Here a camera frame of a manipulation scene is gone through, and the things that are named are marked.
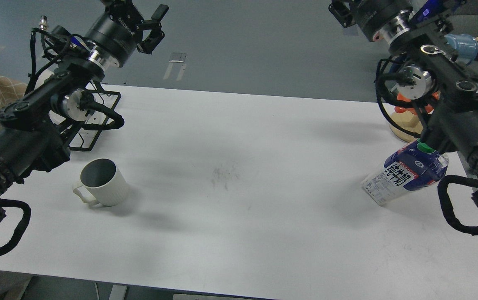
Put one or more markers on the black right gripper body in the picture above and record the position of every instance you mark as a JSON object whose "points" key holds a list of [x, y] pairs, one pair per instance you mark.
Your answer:
{"points": [[377, 19]]}

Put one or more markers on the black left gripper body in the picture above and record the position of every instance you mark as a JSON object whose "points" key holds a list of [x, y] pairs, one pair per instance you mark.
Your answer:
{"points": [[119, 32]]}

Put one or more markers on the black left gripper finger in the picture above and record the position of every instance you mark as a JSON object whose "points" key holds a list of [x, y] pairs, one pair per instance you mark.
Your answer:
{"points": [[159, 13]]}

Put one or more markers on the white ribbed mug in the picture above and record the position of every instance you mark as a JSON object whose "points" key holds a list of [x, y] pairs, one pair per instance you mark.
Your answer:
{"points": [[101, 183]]}

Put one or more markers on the blue white milk carton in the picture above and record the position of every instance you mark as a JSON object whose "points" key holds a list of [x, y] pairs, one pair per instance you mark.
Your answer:
{"points": [[414, 166]]}

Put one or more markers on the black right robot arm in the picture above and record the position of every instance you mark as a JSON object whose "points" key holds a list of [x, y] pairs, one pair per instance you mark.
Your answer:
{"points": [[447, 103]]}

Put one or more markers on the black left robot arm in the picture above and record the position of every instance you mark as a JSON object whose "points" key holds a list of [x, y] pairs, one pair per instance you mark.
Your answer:
{"points": [[37, 129]]}

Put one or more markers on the white cup with face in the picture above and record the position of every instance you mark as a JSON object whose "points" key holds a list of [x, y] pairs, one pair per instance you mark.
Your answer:
{"points": [[69, 109]]}

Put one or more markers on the blue plastic cup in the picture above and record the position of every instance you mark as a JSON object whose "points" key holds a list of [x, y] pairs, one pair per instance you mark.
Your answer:
{"points": [[465, 45]]}

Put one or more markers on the orange plastic cup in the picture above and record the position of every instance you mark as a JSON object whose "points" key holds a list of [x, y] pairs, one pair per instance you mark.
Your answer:
{"points": [[405, 109]]}

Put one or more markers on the metal floor plate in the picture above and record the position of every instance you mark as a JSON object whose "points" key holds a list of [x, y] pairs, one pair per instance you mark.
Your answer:
{"points": [[178, 57]]}

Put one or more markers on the wooden mug tree stand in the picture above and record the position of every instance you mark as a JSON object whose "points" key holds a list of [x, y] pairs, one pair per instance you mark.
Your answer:
{"points": [[407, 125]]}

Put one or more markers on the black wire cup rack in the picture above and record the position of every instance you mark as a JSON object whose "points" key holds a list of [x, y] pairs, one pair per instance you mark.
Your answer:
{"points": [[83, 136]]}

